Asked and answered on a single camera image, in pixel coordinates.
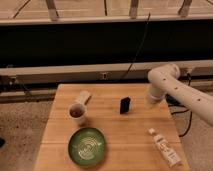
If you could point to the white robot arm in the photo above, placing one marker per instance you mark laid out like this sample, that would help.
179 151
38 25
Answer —
164 80

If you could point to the black eraser block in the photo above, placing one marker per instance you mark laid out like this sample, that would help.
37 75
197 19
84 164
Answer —
124 105

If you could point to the green ribbed plate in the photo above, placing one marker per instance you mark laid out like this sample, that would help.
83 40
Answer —
87 147

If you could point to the white plastic bottle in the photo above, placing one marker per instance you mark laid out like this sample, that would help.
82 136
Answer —
166 150

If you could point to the wall power outlet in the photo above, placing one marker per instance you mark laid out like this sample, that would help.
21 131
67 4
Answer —
105 75

